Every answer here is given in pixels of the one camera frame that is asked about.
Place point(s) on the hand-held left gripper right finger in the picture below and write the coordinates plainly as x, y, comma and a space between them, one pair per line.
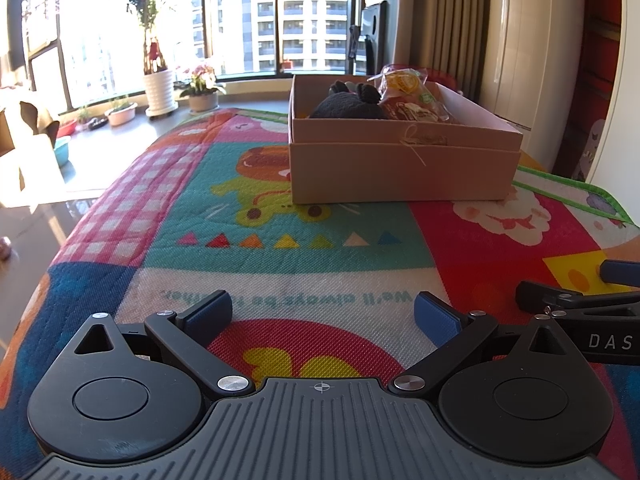
440, 317

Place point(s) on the large black-framed window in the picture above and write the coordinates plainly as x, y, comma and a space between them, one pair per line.
205, 20

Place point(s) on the colourful printed play mat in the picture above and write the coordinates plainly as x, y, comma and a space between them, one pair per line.
300, 260

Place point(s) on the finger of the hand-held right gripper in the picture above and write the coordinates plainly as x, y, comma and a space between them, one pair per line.
547, 296
622, 272

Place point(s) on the red printed wall panel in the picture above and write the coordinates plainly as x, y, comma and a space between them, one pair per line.
590, 60

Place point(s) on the white oval planter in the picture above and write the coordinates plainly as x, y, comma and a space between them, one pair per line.
121, 115

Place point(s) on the black standing device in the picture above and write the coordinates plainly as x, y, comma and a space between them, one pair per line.
372, 35

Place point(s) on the bread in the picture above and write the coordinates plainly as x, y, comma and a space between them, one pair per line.
402, 82

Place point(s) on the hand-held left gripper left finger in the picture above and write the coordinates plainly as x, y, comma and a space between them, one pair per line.
207, 315

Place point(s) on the beige curtain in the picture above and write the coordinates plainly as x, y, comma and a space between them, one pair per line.
440, 25

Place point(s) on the brown balls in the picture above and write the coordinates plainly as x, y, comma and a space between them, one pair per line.
415, 110

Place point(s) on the black planter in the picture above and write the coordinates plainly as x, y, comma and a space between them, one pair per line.
97, 122

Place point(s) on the black plush toy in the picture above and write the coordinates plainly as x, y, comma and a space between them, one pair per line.
345, 105

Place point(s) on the potted pink orchid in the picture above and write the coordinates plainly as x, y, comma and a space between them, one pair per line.
202, 100

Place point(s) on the red planter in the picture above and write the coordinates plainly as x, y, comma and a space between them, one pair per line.
68, 127

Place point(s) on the beige cardboard box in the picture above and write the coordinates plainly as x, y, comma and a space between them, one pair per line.
400, 175

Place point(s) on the teal plastic basin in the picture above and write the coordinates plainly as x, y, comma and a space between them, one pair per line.
62, 152

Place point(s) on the white standing air conditioner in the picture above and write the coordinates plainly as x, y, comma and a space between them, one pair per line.
535, 60

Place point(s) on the potted palm in white pot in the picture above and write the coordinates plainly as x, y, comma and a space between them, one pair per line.
160, 90

